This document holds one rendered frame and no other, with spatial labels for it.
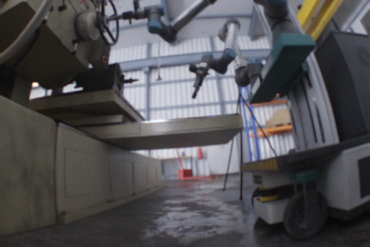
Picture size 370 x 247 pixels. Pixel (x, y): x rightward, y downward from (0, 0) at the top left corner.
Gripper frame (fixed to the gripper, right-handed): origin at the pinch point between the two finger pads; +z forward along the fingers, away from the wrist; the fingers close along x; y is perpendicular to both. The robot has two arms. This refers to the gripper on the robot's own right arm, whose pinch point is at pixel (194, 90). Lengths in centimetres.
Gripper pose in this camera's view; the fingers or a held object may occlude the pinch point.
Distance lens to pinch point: 118.3
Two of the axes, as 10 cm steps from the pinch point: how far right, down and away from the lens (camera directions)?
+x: -0.3, 4.4, 9.0
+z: -3.3, 8.4, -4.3
